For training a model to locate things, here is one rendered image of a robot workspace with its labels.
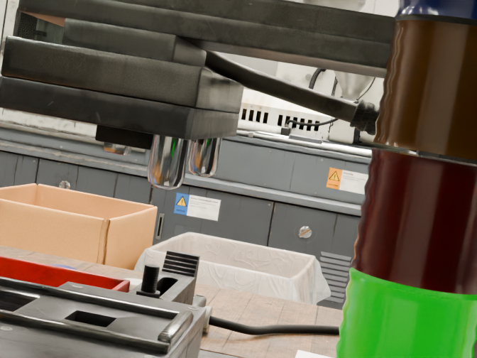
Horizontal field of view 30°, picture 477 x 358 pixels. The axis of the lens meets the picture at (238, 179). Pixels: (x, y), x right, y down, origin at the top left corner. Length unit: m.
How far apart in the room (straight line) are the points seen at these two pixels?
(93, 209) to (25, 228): 0.55
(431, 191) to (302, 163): 4.74
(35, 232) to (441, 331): 2.64
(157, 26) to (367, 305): 0.27
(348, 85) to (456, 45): 5.04
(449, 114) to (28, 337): 0.32
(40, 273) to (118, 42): 0.38
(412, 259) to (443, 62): 0.05
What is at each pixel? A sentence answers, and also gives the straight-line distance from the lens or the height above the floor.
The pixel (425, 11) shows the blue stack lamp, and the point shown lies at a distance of 0.24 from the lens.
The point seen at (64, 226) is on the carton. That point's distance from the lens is 2.82.
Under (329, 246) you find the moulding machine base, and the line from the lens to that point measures 4.99.
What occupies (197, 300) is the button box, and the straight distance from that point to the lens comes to 0.89.
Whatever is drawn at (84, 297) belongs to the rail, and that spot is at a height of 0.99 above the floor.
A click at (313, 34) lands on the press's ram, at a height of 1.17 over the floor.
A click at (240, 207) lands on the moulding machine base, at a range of 5.04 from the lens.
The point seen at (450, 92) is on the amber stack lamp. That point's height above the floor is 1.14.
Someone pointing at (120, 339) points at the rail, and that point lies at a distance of 0.50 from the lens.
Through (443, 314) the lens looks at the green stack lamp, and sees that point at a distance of 0.24.
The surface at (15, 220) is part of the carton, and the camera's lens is 2.88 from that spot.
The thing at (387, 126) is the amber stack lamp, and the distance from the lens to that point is 0.24.
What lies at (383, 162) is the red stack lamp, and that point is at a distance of 0.24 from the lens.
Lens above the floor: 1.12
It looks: 4 degrees down
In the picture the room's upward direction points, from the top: 9 degrees clockwise
